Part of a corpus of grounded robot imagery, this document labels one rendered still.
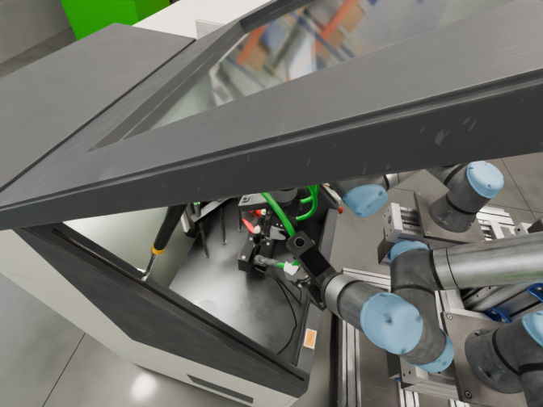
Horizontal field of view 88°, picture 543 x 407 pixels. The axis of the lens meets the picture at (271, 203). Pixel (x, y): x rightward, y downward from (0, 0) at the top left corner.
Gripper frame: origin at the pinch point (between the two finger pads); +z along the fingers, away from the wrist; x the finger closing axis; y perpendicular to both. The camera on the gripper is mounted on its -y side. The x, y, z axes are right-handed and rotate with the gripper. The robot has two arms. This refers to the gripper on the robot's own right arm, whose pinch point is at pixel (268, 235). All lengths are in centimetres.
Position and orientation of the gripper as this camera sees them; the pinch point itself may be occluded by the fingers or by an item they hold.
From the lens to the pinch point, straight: 86.0
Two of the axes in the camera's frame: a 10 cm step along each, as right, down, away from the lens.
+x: 2.8, -7.2, 6.4
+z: -0.7, 6.5, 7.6
